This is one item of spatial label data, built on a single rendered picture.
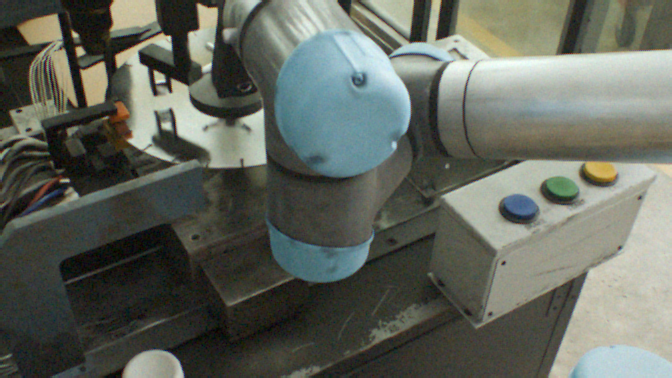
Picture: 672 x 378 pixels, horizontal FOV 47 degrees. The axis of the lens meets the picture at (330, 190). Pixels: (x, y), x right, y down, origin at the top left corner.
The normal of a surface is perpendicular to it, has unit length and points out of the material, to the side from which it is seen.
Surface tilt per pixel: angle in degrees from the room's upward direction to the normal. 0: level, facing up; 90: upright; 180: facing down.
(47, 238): 90
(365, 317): 0
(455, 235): 90
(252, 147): 0
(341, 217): 89
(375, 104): 90
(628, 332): 0
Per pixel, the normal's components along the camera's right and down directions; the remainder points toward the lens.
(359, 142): 0.38, 0.62
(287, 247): -0.60, 0.55
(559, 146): -0.37, 0.82
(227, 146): 0.04, -0.75
